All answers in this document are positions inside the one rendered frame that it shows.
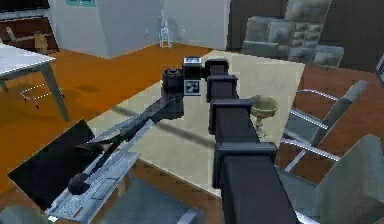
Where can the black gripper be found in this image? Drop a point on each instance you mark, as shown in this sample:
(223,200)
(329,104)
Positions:
(173,83)

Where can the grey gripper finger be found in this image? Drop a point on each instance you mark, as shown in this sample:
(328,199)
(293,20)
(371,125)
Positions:
(100,159)

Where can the black and grey laptop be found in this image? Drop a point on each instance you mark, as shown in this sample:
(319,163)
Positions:
(50,166)

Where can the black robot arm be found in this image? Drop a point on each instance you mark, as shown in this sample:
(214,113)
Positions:
(246,183)

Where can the grey chair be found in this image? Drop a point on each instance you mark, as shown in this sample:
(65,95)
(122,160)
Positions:
(150,203)
(20,216)
(328,120)
(350,186)

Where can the beige table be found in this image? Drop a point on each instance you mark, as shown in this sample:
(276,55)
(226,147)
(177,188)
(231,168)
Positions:
(186,156)

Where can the white table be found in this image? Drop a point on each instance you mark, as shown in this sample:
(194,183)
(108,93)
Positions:
(20,61)

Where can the teal framed picture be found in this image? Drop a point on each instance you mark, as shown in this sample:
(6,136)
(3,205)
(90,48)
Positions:
(80,2)

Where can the green goblet bowl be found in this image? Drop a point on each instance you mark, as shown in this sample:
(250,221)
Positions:
(263,106)

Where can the brown wooden shelf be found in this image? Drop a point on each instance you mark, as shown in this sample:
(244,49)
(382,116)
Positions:
(23,31)

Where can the black television set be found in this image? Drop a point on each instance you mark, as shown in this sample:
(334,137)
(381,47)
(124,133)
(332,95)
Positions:
(20,4)

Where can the grey cushioned sofa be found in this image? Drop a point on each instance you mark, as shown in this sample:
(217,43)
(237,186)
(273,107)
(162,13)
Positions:
(286,36)

